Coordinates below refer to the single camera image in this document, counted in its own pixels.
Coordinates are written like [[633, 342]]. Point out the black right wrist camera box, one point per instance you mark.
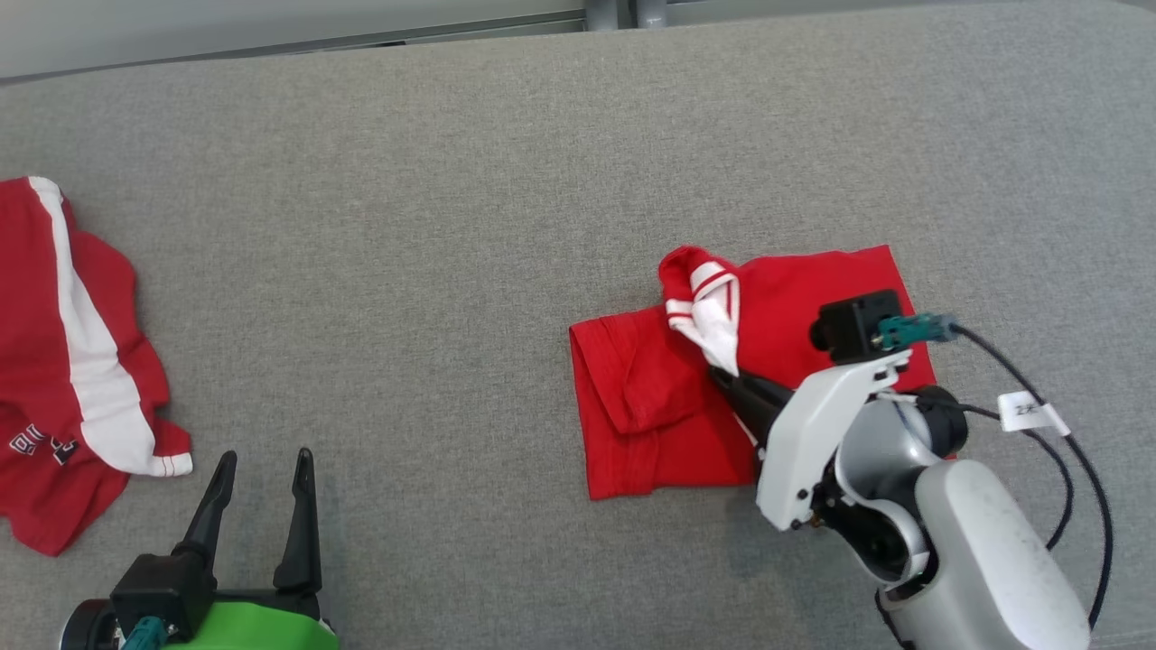
[[858, 323]]

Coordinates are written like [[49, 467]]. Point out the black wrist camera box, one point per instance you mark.
[[167, 587], [858, 323]]

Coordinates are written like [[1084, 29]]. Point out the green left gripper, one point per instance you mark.
[[262, 627]]

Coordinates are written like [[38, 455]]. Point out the red garment with white stripe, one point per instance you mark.
[[45, 361]]

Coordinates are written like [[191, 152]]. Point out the grey metal post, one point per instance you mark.
[[603, 13], [650, 11]]

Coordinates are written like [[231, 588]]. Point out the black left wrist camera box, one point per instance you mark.
[[167, 587]]

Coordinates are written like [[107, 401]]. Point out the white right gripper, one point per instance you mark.
[[808, 433]]

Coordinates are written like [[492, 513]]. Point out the red garment with white sleeves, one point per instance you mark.
[[650, 406]]

